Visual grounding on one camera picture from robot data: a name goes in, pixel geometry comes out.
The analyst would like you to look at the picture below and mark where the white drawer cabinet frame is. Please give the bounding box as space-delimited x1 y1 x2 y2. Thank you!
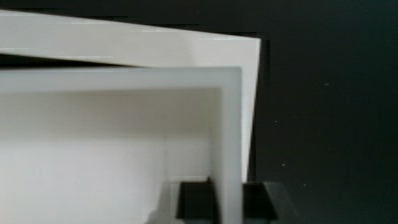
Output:
0 9 262 224

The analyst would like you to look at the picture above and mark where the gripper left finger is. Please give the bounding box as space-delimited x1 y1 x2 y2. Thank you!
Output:
176 180 219 224

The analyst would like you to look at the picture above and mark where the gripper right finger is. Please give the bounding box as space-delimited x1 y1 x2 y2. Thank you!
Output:
244 182 297 224

